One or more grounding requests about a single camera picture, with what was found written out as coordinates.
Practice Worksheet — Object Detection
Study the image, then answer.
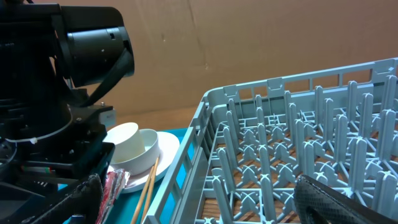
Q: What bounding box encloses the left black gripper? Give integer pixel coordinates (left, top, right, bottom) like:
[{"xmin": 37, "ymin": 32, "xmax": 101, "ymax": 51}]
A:
[{"xmin": 1, "ymin": 105, "xmax": 115, "ymax": 223}]

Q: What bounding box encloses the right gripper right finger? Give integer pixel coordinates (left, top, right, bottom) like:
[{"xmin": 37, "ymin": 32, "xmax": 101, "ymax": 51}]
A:
[{"xmin": 294, "ymin": 175, "xmax": 397, "ymax": 224}]

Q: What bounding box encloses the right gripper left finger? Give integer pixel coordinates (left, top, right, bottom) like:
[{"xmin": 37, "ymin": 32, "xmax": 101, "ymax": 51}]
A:
[{"xmin": 19, "ymin": 174, "xmax": 103, "ymax": 223}]

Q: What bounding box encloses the red foil snack wrapper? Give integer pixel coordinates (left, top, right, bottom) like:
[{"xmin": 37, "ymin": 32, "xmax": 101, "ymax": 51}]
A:
[{"xmin": 95, "ymin": 169, "xmax": 130, "ymax": 224}]

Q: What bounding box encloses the wooden chopstick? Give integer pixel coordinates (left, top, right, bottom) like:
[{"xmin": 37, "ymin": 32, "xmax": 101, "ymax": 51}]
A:
[
  {"xmin": 141, "ymin": 157, "xmax": 160, "ymax": 223},
  {"xmin": 130, "ymin": 165, "xmax": 156, "ymax": 224}
]

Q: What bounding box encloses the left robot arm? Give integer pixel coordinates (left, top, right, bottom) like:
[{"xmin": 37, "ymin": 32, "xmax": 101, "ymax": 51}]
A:
[{"xmin": 1, "ymin": 1, "xmax": 135, "ymax": 223}]

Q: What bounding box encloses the grey dishwasher rack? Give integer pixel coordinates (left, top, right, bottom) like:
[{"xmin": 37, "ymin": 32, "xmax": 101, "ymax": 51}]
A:
[{"xmin": 143, "ymin": 58, "xmax": 397, "ymax": 223}]

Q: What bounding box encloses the grey-rimmed white bowl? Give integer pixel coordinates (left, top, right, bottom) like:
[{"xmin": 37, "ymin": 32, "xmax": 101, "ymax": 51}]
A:
[{"xmin": 111, "ymin": 129, "xmax": 160, "ymax": 175}]

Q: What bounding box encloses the white paper cup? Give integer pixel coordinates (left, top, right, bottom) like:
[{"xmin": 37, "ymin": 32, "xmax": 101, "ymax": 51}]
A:
[{"xmin": 103, "ymin": 123, "xmax": 145, "ymax": 163}]

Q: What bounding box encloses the large white plate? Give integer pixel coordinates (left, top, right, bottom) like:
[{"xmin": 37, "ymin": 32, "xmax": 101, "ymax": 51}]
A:
[{"xmin": 108, "ymin": 129, "xmax": 180, "ymax": 194}]

